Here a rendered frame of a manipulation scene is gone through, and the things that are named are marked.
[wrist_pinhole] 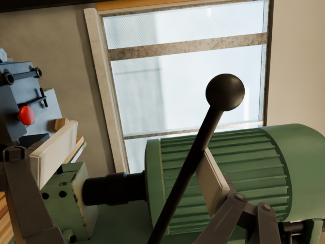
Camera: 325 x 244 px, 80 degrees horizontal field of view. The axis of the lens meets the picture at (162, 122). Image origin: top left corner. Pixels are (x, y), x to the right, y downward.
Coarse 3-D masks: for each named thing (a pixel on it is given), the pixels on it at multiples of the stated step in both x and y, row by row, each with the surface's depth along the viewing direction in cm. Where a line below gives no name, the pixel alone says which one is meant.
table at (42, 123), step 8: (48, 88) 61; (48, 96) 58; (48, 104) 58; (56, 104) 62; (48, 112) 57; (56, 112) 61; (40, 120) 53; (48, 120) 57; (32, 128) 49; (40, 128) 52; (48, 128) 56
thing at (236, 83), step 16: (224, 80) 16; (240, 80) 17; (208, 96) 17; (224, 96) 16; (240, 96) 17; (208, 112) 18; (208, 128) 18; (192, 144) 20; (192, 160) 20; (176, 192) 21; (176, 208) 22; (160, 224) 22; (160, 240) 23
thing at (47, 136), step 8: (24, 136) 39; (32, 136) 39; (40, 136) 38; (48, 136) 40; (0, 144) 36; (8, 144) 34; (16, 144) 35; (24, 144) 35; (0, 152) 33; (0, 160) 32
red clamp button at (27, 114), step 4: (20, 108) 29; (24, 108) 29; (28, 108) 30; (20, 112) 29; (24, 112) 29; (28, 112) 30; (32, 112) 31; (20, 116) 29; (24, 116) 29; (28, 116) 30; (32, 116) 31; (20, 120) 29; (24, 120) 29; (28, 120) 30; (32, 120) 31; (24, 124) 30; (28, 124) 30
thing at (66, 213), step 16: (64, 176) 35; (80, 176) 37; (48, 192) 33; (64, 192) 33; (80, 192) 36; (48, 208) 35; (64, 208) 35; (80, 208) 35; (96, 208) 43; (64, 224) 36; (80, 224) 36; (80, 240) 38
